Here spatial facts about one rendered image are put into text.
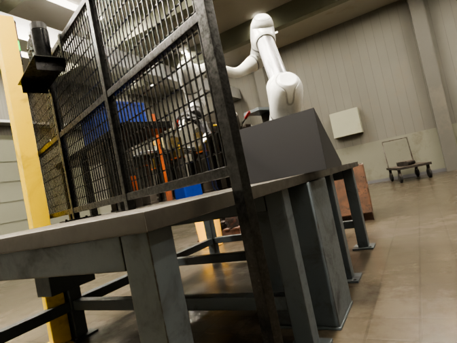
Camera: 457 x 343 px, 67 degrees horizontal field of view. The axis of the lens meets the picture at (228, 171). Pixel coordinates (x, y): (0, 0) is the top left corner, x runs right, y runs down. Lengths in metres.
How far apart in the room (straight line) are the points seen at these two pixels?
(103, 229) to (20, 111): 1.75
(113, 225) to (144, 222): 0.08
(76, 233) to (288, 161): 1.04
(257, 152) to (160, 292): 1.05
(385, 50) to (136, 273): 9.92
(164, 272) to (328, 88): 9.84
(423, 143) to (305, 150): 8.53
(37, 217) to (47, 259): 1.35
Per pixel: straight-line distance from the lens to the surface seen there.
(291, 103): 1.66
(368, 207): 4.19
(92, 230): 0.77
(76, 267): 0.90
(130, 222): 0.69
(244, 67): 2.18
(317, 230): 1.60
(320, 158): 1.55
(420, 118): 10.05
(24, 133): 2.39
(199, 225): 4.43
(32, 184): 2.34
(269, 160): 1.63
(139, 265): 0.75
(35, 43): 1.84
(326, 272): 1.64
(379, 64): 10.31
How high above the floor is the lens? 0.71
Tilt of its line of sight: 2 degrees up
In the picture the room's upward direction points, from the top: 12 degrees counter-clockwise
